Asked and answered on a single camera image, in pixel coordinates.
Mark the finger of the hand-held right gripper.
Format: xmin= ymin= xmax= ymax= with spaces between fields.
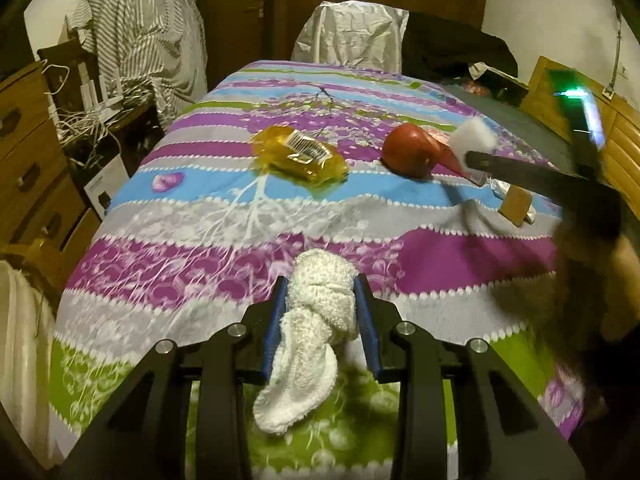
xmin=465 ymin=150 xmax=586 ymax=196

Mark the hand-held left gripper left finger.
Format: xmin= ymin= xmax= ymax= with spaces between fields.
xmin=60 ymin=275 xmax=291 ymax=480

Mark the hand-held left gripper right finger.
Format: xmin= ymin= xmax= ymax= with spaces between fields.
xmin=352 ymin=272 xmax=586 ymax=480

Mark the white terry sock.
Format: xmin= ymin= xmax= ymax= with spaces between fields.
xmin=252 ymin=249 xmax=360 ymax=436

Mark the white sponge block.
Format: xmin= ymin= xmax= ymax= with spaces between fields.
xmin=448 ymin=119 xmax=498 ymax=166

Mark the grey bed sheet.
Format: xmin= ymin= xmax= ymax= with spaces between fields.
xmin=445 ymin=82 xmax=576 ymax=171

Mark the red white carton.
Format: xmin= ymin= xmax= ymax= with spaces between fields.
xmin=425 ymin=130 xmax=488 ymax=186

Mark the light wooden cabinet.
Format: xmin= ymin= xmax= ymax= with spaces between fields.
xmin=520 ymin=55 xmax=640 ymax=201

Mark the dark open box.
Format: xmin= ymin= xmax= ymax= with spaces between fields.
xmin=470 ymin=62 xmax=531 ymax=107

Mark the floral printed blanket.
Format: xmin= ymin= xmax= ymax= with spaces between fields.
xmin=50 ymin=60 xmax=601 ymax=480

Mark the red apple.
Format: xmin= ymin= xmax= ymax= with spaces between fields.
xmin=382 ymin=123 xmax=443 ymax=178

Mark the black clothing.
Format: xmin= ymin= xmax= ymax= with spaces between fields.
xmin=402 ymin=10 xmax=518 ymax=81

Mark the yellow plastic packet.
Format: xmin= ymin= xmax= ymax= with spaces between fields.
xmin=251 ymin=126 xmax=349 ymax=188

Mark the white plastic covered chair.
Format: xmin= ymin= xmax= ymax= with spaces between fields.
xmin=291 ymin=1 xmax=411 ymax=73

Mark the white cardboard box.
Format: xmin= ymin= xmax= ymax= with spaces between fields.
xmin=82 ymin=152 xmax=131 ymax=221

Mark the white ribbed cloth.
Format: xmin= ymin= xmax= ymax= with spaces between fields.
xmin=0 ymin=260 xmax=66 ymax=461

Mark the white router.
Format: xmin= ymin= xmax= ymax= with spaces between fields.
xmin=80 ymin=67 xmax=126 ymax=111

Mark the wooden dresser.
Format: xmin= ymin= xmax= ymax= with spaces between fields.
xmin=0 ymin=62 xmax=101 ymax=261

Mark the dark wooden wardrobe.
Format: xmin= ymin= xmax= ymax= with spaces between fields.
xmin=200 ymin=0 xmax=488 ymax=91

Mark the striped grey white cloth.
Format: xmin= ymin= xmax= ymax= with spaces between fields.
xmin=65 ymin=0 xmax=208 ymax=126

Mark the wooden chair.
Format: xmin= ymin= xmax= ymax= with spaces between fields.
xmin=37 ymin=35 xmax=101 ymax=111

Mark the white wall cable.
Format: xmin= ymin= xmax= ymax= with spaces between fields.
xmin=602 ymin=0 xmax=632 ymax=102

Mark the tangle of white cables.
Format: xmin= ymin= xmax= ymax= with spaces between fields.
xmin=42 ymin=60 xmax=151 ymax=161

